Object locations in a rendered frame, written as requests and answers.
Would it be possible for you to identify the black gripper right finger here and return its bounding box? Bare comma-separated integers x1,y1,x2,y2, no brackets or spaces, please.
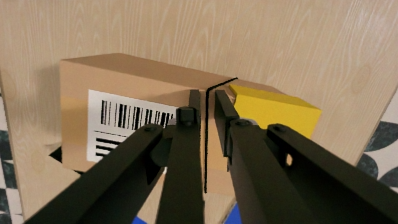
214,89,398,224

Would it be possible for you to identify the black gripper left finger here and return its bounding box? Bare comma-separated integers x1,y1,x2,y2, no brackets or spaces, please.
22,89,205,224

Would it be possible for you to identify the blue notebook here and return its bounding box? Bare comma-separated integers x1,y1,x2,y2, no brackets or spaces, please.
222,200,242,224

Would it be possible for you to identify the brown cardboard box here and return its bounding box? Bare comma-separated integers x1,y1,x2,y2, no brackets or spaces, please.
60,52,287,197

